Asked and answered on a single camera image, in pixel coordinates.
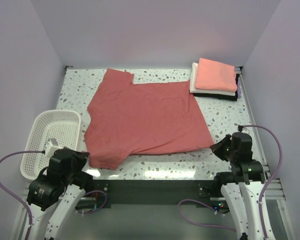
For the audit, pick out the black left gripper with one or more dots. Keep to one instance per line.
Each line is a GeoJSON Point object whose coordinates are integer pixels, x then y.
{"type": "Point", "coordinates": [78, 159]}

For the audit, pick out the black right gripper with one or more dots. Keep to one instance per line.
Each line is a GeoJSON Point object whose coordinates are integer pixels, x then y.
{"type": "Point", "coordinates": [223, 148]}

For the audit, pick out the red t-shirt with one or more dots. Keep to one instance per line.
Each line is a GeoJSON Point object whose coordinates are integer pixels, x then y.
{"type": "Point", "coordinates": [142, 119]}

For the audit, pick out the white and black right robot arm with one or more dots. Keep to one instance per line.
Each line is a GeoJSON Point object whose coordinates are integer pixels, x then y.
{"type": "Point", "coordinates": [243, 187]}

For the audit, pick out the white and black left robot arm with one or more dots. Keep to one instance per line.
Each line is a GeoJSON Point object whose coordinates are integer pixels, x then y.
{"type": "Point", "coordinates": [55, 192]}

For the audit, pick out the white perforated plastic basket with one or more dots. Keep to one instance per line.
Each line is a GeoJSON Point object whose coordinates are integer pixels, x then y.
{"type": "Point", "coordinates": [50, 129]}

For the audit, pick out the folded black t-shirt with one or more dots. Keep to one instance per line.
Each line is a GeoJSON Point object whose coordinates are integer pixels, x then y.
{"type": "Point", "coordinates": [220, 95]}

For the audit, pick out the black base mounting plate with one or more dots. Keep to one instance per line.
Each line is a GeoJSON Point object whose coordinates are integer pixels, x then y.
{"type": "Point", "coordinates": [160, 192]}

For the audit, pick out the folded lavender t-shirt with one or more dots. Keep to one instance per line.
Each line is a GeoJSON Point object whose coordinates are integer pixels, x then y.
{"type": "Point", "coordinates": [239, 90]}

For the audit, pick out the folded salmon pink t-shirt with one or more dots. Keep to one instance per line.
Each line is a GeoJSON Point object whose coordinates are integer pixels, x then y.
{"type": "Point", "coordinates": [215, 76]}

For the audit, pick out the folded white t-shirt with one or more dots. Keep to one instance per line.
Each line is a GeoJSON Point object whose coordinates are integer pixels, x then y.
{"type": "Point", "coordinates": [194, 90]}

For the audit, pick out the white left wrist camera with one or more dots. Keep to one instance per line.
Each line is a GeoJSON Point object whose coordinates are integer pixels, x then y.
{"type": "Point", "coordinates": [50, 147]}

